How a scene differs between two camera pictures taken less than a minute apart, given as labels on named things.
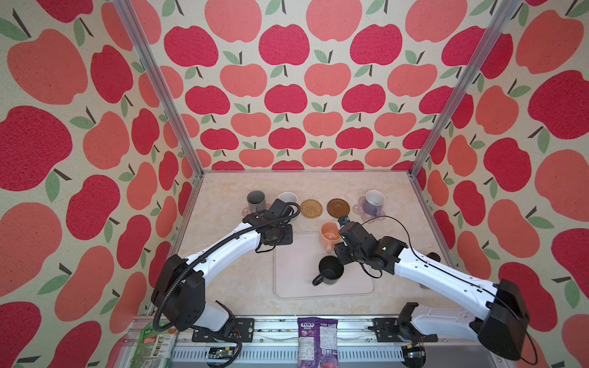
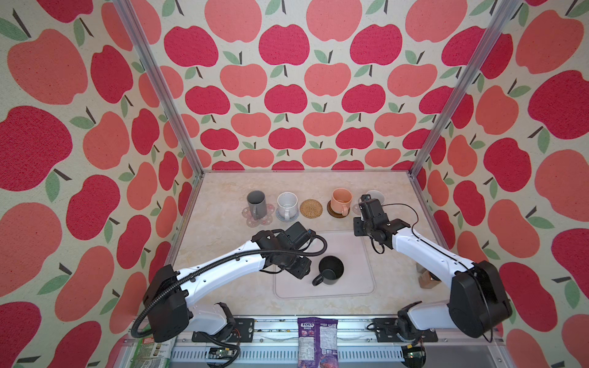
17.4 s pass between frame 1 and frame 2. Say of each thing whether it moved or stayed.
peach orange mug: moved
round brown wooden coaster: stayed
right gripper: moved
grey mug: stayed
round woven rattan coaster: stayed
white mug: stayed
